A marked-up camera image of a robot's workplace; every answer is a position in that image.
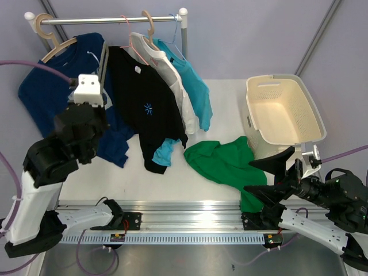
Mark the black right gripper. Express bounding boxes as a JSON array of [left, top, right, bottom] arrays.
[[243, 145, 335, 209]]

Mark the green t shirt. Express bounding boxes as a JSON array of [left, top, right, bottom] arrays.
[[184, 136, 267, 213]]

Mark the grey plastic hanger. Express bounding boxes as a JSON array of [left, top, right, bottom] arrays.
[[87, 42, 109, 89]]

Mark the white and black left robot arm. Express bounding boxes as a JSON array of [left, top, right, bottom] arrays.
[[3, 102, 124, 258]]

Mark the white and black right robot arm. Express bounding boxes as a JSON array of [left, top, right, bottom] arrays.
[[241, 146, 367, 271]]

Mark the black t shirt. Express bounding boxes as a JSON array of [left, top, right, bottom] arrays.
[[108, 46, 188, 174]]

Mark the navy blue printed t shirt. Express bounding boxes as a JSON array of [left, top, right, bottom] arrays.
[[18, 33, 135, 167]]

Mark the white t shirt red print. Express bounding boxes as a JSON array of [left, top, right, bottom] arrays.
[[128, 32, 200, 135]]

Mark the wooden hanger with navy shirt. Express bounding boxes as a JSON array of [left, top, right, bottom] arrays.
[[34, 13, 77, 63]]

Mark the wooden hanger with white shirt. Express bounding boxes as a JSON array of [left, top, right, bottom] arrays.
[[141, 10, 160, 51]]

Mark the light blue t shirt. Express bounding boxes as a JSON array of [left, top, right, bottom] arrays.
[[152, 38, 213, 166]]

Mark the cream plastic laundry basket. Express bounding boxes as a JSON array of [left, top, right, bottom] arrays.
[[243, 74, 327, 159]]

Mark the metal clothes rack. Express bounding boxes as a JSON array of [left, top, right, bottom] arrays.
[[24, 7, 188, 58]]

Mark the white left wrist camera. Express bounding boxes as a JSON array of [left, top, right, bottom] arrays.
[[73, 74, 104, 108]]

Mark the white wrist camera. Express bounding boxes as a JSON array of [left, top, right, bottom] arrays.
[[73, 74, 104, 108], [296, 142, 321, 178]]

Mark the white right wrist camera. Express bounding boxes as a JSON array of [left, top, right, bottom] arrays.
[[296, 142, 321, 178]]

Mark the purple cable under right base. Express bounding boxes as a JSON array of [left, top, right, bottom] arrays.
[[231, 206, 310, 266]]

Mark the purple cable under base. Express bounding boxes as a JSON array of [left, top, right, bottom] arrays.
[[75, 229, 119, 276], [231, 206, 310, 266]]

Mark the pink wire hanger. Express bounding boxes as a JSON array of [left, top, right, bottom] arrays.
[[120, 14, 149, 66]]

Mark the white slotted cable duct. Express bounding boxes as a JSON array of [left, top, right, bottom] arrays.
[[61, 233, 265, 245]]

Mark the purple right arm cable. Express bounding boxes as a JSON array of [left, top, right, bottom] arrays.
[[319, 144, 368, 185]]

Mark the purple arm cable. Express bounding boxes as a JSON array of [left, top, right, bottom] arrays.
[[319, 144, 368, 185], [0, 59, 76, 274]]

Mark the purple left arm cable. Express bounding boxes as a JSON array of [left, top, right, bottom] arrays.
[[0, 59, 76, 274]]

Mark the light blue wire hanger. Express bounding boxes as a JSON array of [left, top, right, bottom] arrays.
[[169, 13, 187, 61]]

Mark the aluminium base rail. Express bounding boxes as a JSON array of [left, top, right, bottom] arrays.
[[43, 200, 346, 234]]

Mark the purple cable under left base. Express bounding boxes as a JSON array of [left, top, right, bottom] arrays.
[[75, 229, 119, 276]]

